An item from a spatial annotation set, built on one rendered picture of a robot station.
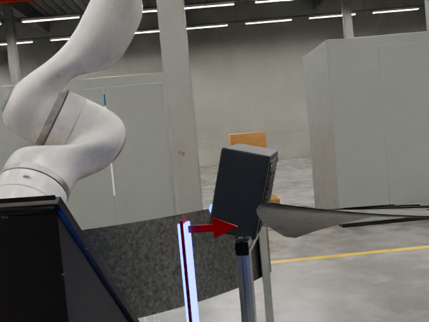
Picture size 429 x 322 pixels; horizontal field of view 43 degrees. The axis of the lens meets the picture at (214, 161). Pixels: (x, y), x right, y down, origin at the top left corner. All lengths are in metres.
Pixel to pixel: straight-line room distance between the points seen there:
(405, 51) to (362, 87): 0.66
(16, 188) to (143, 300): 1.52
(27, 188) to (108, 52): 0.30
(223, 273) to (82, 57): 1.70
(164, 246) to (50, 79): 1.44
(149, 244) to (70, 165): 1.39
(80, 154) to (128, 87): 5.60
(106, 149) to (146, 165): 5.53
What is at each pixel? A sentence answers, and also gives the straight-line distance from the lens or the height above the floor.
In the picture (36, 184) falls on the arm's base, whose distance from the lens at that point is 0.93.
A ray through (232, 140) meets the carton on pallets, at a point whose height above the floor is 1.13.
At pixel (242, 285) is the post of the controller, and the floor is 0.96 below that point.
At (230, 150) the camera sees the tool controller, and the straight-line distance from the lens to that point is 1.20.
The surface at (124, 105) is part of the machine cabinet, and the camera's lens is 6.58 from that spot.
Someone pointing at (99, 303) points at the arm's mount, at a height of 1.08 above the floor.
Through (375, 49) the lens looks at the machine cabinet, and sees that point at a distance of 6.90.
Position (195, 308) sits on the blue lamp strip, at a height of 1.09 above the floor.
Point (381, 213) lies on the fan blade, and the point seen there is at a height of 1.20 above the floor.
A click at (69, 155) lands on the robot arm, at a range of 0.98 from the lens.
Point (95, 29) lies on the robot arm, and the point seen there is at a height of 1.49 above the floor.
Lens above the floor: 1.29
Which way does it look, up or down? 3 degrees down
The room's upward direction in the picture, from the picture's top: 5 degrees counter-clockwise
